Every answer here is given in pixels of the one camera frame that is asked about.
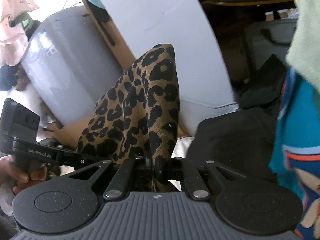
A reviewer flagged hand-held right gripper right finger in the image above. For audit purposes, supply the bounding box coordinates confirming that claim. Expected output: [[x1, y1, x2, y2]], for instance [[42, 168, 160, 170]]
[[170, 156, 244, 200]]

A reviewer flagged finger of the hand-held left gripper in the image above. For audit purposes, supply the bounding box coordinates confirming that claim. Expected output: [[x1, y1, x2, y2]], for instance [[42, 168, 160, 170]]
[[60, 151, 112, 167]]

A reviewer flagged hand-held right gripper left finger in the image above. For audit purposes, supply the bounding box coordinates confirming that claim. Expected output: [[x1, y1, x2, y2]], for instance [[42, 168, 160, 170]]
[[69, 156, 153, 200]]

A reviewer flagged leopard print skirt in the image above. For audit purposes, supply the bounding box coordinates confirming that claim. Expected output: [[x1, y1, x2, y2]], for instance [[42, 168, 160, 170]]
[[76, 44, 180, 193]]

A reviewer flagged black clothes pile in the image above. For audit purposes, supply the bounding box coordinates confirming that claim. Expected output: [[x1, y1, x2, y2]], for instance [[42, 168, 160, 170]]
[[189, 55, 288, 183]]

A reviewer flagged person's left hand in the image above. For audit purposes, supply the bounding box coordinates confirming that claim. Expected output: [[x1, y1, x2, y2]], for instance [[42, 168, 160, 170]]
[[0, 155, 48, 197]]

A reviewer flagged grey upholstered panel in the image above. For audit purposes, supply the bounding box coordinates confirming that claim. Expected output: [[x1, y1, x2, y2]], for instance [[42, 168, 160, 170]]
[[21, 5, 125, 128]]

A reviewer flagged pale pink cloth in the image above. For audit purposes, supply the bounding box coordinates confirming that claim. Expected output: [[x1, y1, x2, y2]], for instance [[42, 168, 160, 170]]
[[0, 0, 38, 67]]

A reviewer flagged brown board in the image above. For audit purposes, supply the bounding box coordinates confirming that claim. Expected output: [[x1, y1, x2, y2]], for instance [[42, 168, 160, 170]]
[[71, 0, 137, 64]]

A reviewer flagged teal printed garment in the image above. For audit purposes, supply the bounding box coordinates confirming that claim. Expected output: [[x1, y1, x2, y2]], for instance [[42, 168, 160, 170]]
[[269, 67, 320, 230]]

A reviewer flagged light green cloth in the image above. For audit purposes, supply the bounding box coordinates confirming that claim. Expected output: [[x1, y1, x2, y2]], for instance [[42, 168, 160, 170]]
[[286, 0, 320, 93]]

